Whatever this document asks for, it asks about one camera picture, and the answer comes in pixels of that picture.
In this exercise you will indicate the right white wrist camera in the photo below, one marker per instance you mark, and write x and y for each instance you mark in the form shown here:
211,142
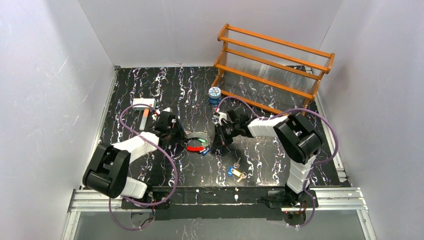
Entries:
219,117

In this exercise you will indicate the blue jar with patterned lid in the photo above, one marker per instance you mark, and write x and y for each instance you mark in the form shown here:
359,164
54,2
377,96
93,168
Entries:
214,95

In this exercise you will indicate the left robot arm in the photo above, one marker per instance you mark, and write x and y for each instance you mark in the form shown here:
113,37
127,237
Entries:
107,171

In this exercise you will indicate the white orange marker pen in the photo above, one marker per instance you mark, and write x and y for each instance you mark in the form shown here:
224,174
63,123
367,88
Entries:
144,119

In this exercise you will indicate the white box with red logo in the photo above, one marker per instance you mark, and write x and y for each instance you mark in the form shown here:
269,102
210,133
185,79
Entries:
143,103

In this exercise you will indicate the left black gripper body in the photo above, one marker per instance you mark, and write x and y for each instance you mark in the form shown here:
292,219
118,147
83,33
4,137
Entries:
180,133

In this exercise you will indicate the green key tag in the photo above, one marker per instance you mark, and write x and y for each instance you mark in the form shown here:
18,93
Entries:
202,140

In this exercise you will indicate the aluminium rail frame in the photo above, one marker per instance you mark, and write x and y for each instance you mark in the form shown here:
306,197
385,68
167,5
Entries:
224,202

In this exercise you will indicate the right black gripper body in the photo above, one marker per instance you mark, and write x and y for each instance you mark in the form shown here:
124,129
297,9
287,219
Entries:
219,136

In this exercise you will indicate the orange wooden shelf rack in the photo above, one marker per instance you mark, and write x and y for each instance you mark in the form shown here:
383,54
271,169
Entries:
267,72

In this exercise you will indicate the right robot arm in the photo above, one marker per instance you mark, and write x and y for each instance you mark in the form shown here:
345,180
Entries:
297,136

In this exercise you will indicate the silver loose key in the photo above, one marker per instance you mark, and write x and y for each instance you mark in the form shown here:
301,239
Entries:
236,165

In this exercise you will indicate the blue key tag on ring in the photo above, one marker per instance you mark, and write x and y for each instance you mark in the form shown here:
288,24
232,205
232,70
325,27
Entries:
205,151

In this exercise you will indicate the metal key organizer red handle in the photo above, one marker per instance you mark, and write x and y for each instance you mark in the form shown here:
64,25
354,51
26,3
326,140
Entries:
195,146

